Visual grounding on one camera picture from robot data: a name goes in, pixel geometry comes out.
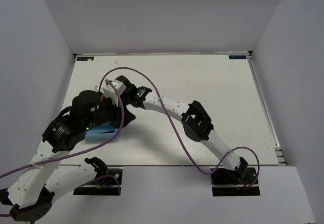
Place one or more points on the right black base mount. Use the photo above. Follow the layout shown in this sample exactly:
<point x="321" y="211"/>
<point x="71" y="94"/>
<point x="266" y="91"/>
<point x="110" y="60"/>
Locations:
<point x="224" y="185"/>

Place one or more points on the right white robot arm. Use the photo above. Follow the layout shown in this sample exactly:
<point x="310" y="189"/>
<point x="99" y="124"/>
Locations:
<point x="196" y="123"/>

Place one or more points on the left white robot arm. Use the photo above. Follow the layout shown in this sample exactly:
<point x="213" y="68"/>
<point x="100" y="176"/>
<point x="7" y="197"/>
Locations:
<point x="33" y="194"/>

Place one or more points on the left table corner label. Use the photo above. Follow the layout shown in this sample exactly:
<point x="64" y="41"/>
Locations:
<point x="85" y="58"/>

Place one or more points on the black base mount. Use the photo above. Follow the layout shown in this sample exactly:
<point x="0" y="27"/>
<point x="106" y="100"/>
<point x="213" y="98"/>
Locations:
<point x="224" y="185"/>
<point x="106" y="186"/>

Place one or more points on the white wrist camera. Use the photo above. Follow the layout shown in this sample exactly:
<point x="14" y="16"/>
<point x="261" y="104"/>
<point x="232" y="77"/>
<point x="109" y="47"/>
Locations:
<point x="109" y="92"/>
<point x="99" y="89"/>

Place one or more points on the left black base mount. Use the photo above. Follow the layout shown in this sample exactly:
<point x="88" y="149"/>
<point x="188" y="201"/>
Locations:
<point x="106" y="186"/>

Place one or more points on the right table corner label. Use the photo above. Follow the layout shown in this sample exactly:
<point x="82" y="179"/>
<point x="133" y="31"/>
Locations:
<point x="237" y="57"/>

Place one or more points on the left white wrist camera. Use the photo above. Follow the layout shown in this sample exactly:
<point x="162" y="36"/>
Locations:
<point x="109" y="92"/>

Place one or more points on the table corner label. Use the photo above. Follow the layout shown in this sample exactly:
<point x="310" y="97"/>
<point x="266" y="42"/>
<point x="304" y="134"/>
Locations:
<point x="237" y="57"/>
<point x="85" y="58"/>

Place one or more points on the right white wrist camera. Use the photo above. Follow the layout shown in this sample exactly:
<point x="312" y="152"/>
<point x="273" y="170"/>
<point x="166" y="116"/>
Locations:
<point x="99" y="89"/>

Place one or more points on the pink blue tiered organizer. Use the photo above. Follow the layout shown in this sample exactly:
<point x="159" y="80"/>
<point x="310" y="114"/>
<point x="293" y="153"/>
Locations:
<point x="102" y="133"/>

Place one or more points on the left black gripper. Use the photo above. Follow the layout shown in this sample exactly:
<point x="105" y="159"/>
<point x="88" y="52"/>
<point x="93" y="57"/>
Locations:
<point x="118" y="121"/>

